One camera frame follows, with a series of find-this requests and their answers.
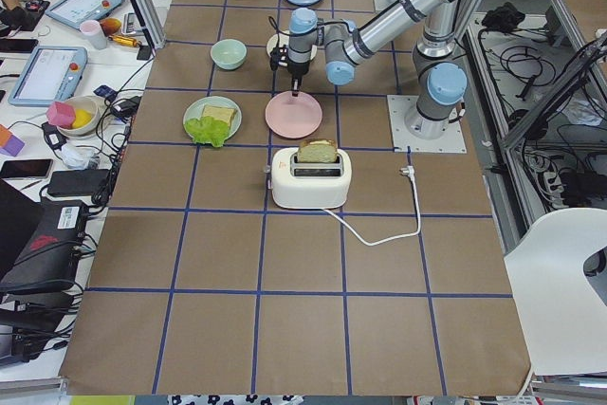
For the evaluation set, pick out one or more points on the pink cup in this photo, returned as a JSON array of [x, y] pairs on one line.
[[93, 33]]

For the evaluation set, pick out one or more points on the green lettuce leaf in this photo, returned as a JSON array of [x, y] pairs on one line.
[[207, 130]]

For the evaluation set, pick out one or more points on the teach pendant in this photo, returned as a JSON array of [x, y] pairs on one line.
[[72, 13], [52, 73]]

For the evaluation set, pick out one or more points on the teach pendant near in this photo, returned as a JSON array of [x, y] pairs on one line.
[[52, 73]]

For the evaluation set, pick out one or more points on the black smartphone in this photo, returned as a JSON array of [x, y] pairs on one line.
[[26, 168]]

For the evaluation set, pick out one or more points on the teach pendant far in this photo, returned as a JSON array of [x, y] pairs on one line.
[[72, 13]]

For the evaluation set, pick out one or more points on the white chair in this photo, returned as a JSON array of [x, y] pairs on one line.
[[562, 316]]

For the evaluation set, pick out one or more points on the beige bowl with toys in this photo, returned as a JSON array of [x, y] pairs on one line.
[[76, 117]]

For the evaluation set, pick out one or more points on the bread slice in toaster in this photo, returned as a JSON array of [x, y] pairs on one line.
[[317, 150]]

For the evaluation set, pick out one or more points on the bread slice on plate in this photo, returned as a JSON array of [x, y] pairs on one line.
[[219, 113]]

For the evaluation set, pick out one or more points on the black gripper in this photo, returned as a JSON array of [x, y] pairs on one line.
[[298, 70]]

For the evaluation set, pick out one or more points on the white toaster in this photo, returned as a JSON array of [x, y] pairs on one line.
[[309, 186]]

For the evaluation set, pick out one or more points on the green bowl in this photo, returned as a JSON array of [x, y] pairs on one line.
[[229, 54]]

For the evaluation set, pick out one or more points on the pink plate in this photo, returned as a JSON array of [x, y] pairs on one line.
[[293, 117]]

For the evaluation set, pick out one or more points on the green plate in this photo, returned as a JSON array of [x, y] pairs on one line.
[[194, 111]]

